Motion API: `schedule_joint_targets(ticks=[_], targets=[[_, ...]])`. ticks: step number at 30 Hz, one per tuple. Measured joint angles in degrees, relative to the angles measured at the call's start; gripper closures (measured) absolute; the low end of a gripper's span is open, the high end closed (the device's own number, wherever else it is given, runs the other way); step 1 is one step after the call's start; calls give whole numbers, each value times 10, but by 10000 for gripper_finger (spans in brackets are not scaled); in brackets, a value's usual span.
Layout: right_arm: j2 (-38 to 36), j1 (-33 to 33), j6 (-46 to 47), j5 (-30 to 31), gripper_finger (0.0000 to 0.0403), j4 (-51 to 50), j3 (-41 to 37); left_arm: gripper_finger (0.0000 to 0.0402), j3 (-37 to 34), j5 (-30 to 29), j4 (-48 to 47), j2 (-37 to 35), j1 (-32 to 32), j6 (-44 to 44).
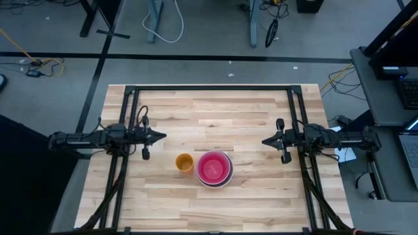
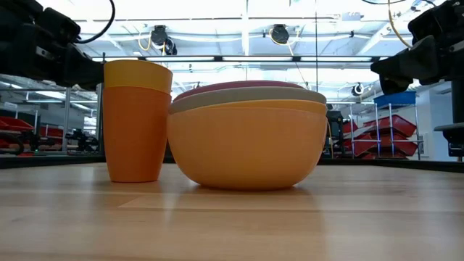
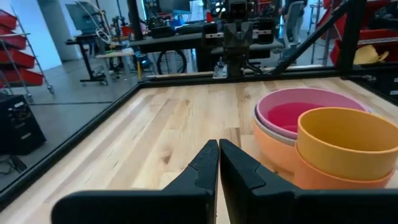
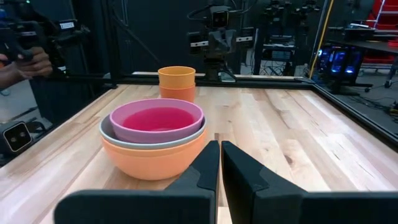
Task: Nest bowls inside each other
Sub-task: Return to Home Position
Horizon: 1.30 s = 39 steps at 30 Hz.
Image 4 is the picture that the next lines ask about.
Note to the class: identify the red tool cabinet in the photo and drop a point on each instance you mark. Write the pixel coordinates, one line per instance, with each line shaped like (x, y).
(385, 12)

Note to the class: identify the small black table-level camera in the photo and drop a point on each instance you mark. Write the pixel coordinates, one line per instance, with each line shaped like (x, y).
(17, 137)

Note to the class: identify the dark cluttered workbench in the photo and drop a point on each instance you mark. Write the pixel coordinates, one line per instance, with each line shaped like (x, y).
(367, 43)

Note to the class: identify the yellow-orange plastic cup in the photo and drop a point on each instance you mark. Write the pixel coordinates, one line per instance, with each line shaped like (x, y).
(176, 77)

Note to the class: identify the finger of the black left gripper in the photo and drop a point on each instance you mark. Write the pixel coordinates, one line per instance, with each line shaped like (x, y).
(229, 43)
(215, 43)

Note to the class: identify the pink cup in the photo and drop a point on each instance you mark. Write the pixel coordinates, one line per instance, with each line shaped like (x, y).
(158, 119)

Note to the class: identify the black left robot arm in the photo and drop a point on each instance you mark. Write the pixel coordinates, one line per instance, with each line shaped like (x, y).
(214, 68)

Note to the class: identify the black upright frame post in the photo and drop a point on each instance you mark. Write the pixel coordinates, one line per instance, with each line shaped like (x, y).
(113, 40)

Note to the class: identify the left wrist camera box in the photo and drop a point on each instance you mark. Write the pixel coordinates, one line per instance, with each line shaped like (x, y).
(219, 18)

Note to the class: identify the black diagonal frame brace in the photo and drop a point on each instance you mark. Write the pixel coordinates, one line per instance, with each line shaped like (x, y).
(136, 37)

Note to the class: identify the black screen panel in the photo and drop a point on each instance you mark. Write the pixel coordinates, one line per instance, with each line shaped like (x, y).
(155, 31)

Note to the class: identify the red-orange plastic cup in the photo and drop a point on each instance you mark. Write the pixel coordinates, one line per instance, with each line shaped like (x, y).
(177, 93)

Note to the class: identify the blue-lit computer case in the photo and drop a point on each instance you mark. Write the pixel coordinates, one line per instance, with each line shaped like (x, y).
(339, 60)

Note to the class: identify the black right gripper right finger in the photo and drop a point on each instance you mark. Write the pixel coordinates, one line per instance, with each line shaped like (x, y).
(264, 202)

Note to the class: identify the person's hand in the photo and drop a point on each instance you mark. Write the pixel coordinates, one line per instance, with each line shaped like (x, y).
(34, 65)

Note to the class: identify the pink plastic bowl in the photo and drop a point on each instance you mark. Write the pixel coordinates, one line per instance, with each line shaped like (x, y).
(140, 135)

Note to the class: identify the black aluminium table frame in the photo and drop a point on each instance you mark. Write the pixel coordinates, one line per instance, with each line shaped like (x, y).
(264, 82)

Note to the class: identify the black background robot arms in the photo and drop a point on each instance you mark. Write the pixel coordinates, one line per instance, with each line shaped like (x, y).
(292, 9)

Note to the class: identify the grey plastic bowl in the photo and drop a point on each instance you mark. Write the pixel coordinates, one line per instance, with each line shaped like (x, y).
(107, 137)

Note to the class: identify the large peach-orange plastic bowl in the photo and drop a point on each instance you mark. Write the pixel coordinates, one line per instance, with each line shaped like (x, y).
(149, 165)

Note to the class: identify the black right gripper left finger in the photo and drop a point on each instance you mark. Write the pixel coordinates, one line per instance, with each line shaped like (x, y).
(192, 199)

